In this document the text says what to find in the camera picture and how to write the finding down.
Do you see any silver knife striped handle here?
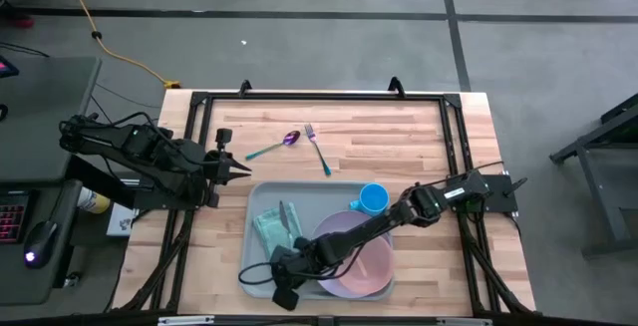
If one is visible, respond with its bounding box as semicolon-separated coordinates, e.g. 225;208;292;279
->
278;199;295;245

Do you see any white cardboard box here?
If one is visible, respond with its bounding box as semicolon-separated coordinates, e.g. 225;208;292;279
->
106;201;140;238

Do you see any dark grey desk top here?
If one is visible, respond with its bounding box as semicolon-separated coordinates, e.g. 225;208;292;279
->
0;178;84;308

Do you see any white and yellow bottle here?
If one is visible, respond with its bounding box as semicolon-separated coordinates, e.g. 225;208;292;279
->
77;185;112;215

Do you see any dark metal stand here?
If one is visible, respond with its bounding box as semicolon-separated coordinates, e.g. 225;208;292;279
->
547;91;638;258

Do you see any teal towel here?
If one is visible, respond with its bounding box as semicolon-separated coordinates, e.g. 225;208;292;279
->
252;201;304;260

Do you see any backlit black keyboard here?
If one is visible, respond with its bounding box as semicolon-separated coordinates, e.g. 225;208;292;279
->
0;189;30;245

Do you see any pink plastic bowl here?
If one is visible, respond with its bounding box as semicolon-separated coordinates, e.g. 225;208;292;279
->
323;233;396;296

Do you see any lavender plastic plate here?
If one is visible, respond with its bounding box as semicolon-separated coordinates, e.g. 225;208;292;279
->
312;209;396;299

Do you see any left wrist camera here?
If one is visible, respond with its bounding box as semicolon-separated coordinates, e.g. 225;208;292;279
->
214;127;233;149

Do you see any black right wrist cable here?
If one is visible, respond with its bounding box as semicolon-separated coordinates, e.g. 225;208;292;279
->
237;260;365;290

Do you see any blue plastic cup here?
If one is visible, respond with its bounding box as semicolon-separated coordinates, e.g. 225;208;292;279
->
348;181;391;217

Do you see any black rail with silver brackets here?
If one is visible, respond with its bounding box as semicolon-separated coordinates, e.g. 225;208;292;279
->
0;309;638;326

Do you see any black computer mouse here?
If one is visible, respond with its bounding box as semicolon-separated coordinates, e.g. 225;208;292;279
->
23;219;59;270

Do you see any black desk support beam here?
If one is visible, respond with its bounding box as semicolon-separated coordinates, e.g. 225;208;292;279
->
67;154;139;208

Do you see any grey plastic tray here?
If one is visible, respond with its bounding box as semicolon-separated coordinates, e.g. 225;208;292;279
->
238;180;396;301

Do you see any thin black floor cable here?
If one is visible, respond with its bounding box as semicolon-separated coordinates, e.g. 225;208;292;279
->
0;40;51;59

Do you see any black aluminium table frame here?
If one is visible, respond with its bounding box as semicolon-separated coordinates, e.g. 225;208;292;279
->
107;89;537;317

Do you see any iridescent fork teal handle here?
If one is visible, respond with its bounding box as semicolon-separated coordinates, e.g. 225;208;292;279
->
303;123;333;176

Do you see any light grey desk top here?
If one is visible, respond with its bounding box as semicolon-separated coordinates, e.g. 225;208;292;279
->
0;56;103;183

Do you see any person's red black shoe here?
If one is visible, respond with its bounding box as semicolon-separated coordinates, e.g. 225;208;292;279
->
0;0;36;30

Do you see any purple spoon teal handle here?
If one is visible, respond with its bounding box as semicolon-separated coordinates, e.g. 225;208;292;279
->
244;130;302;162

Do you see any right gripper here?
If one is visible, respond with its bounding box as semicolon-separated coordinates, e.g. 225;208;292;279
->
270;236;325;285

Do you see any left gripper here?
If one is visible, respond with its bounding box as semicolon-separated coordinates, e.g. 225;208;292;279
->
202;149;253;208

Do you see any pink lit device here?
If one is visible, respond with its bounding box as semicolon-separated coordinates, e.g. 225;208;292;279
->
0;55;20;80

